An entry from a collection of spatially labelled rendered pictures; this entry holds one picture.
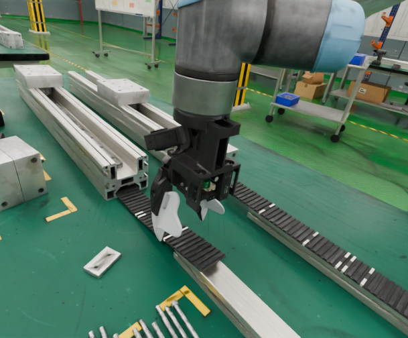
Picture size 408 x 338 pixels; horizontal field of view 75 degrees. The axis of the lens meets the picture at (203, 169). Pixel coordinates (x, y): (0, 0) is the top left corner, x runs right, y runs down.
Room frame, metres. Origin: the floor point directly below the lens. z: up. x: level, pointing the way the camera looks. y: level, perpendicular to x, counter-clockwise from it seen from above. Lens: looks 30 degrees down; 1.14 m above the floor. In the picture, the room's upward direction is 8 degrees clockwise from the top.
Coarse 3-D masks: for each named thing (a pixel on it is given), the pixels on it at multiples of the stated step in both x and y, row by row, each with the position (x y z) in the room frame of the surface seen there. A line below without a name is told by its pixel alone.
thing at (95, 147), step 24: (24, 96) 0.92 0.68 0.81; (48, 96) 0.87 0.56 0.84; (72, 96) 0.82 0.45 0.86; (48, 120) 0.70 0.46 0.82; (72, 120) 0.70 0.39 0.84; (96, 120) 0.65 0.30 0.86; (72, 144) 0.56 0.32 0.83; (96, 144) 0.57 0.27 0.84; (120, 144) 0.54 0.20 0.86; (96, 168) 0.46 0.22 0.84; (120, 168) 0.50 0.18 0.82; (144, 168) 0.50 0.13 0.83
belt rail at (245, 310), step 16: (176, 256) 0.31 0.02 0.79; (192, 272) 0.28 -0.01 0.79; (208, 272) 0.27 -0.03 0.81; (224, 272) 0.27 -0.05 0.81; (208, 288) 0.26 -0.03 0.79; (224, 288) 0.25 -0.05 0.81; (240, 288) 0.25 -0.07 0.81; (224, 304) 0.23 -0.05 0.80; (240, 304) 0.22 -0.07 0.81; (256, 304) 0.23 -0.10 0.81; (240, 320) 0.21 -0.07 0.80; (256, 320) 0.21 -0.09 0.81; (272, 320) 0.21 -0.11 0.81; (256, 336) 0.19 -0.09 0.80; (272, 336) 0.19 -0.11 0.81; (288, 336) 0.19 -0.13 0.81
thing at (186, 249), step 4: (196, 240) 0.32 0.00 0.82; (200, 240) 0.32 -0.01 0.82; (204, 240) 0.32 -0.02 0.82; (188, 244) 0.31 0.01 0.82; (192, 244) 0.31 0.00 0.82; (196, 244) 0.31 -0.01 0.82; (200, 244) 0.31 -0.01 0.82; (204, 244) 0.32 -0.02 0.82; (180, 248) 0.30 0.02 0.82; (184, 248) 0.30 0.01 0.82; (188, 248) 0.30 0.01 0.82; (192, 248) 0.30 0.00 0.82; (196, 248) 0.30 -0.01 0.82; (180, 252) 0.29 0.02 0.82; (184, 252) 0.29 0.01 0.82; (188, 252) 0.29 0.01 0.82
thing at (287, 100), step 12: (360, 60) 3.11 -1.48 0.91; (360, 72) 3.05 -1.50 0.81; (276, 84) 3.46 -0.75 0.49; (288, 84) 3.89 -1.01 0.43; (276, 96) 3.46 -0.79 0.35; (288, 96) 3.51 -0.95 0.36; (300, 96) 3.59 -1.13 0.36; (288, 108) 3.34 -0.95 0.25; (300, 108) 3.38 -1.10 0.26; (312, 108) 3.46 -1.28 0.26; (324, 108) 3.54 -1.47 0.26; (348, 108) 3.49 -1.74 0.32; (336, 120) 3.07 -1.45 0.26; (336, 132) 3.05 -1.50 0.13
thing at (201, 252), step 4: (208, 244) 0.31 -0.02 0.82; (200, 248) 0.30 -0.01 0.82; (204, 248) 0.30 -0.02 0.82; (208, 248) 0.30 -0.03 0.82; (212, 248) 0.30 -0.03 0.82; (192, 252) 0.29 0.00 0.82; (196, 252) 0.29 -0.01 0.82; (200, 252) 0.30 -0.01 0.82; (204, 252) 0.29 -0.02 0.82; (208, 252) 0.30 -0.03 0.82; (184, 256) 0.29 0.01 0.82; (188, 256) 0.28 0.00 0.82; (192, 256) 0.29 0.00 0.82; (196, 256) 0.28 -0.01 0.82; (200, 256) 0.29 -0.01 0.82; (188, 260) 0.28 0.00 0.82; (192, 260) 0.27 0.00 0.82; (196, 260) 0.28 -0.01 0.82
